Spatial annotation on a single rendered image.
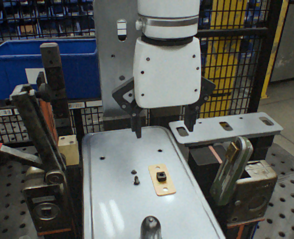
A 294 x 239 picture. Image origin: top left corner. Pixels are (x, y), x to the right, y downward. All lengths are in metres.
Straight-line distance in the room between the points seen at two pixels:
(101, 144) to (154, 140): 0.13
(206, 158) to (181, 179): 0.11
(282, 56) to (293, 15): 0.44
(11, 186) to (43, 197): 0.56
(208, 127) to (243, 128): 0.09
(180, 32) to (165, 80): 0.07
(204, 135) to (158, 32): 0.37
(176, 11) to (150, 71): 0.09
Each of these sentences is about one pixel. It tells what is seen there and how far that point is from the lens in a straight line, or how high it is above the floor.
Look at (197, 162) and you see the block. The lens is 0.61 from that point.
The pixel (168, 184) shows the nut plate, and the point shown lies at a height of 1.00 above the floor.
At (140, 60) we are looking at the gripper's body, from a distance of 0.37.
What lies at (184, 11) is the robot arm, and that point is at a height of 1.32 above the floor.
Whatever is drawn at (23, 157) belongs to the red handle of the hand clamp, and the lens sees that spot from 0.47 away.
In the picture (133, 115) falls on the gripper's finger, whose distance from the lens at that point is 0.42.
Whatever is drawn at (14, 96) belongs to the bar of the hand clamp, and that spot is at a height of 1.21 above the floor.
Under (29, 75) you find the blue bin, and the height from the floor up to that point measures 1.10.
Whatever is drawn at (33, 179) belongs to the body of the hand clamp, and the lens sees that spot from 0.50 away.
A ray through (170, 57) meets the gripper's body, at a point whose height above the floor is 1.26.
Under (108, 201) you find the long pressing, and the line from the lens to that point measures 0.50.
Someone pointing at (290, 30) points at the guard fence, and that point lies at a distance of 3.32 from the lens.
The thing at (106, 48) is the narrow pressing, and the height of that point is 1.19.
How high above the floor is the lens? 1.37
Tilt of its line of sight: 31 degrees down
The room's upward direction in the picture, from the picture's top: straight up
